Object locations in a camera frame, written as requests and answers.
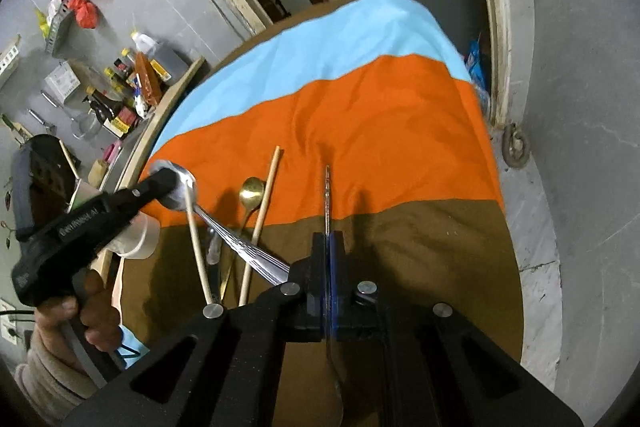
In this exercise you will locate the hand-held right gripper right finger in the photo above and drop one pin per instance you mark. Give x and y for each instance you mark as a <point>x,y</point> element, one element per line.
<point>336,272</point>

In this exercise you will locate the metal strainer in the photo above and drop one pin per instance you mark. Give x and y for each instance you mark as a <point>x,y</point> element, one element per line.
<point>84,124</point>

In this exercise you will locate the dark bottle red label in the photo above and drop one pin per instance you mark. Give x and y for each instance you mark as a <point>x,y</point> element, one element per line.
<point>127,59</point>

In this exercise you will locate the yellow sponge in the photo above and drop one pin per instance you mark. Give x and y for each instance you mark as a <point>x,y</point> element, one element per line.
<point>100,171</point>

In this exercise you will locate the person's left forearm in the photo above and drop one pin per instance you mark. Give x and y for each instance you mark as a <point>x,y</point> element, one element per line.
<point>45,387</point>

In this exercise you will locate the red plastic bag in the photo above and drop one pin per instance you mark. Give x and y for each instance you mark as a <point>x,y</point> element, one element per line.
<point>84,12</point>

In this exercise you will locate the snack packets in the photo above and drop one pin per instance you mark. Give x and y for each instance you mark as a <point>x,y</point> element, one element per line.
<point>47,12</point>

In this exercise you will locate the silver fork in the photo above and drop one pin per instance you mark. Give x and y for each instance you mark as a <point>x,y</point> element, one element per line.
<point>327,207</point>

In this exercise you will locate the pink dish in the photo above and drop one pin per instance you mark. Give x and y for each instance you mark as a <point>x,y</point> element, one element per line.
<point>112,152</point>

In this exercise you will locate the grey wall rack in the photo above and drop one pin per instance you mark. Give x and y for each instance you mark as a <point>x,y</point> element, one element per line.
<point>59,27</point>

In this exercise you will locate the gold spoon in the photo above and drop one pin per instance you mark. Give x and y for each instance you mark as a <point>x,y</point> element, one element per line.
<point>251,193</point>

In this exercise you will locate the person's left hand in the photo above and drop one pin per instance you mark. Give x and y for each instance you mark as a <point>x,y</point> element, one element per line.
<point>100,312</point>

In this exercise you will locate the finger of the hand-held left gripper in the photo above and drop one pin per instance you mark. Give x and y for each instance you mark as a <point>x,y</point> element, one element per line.
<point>160,187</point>

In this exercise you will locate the dark sauce bottle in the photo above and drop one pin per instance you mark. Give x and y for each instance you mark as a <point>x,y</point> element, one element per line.
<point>120,82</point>

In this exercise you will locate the wooden spatula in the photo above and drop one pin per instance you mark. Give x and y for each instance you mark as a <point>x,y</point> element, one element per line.
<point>15,129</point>

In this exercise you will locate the white wall basket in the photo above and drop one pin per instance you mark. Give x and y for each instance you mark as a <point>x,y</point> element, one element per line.
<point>9,57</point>

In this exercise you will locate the hanging metal ladle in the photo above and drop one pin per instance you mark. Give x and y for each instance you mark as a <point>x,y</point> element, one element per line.
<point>42,119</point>

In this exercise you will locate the white plastic utensil holder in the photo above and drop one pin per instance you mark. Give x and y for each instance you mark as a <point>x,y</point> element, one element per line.
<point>142,239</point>

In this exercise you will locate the striped tablecloth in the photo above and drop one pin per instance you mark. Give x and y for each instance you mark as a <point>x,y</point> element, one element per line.
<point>400,132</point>

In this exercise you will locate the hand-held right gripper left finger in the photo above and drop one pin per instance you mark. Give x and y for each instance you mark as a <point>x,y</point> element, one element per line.
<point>320,272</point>

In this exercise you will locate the large silver spoon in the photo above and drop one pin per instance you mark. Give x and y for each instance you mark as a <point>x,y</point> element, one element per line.
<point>240,249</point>

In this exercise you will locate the blue plastic packet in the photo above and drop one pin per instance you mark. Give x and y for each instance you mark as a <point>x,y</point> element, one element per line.
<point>475,64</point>

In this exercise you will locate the wooden chopstick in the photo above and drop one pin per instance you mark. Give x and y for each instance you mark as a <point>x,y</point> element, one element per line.
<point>199,247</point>
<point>260,227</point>

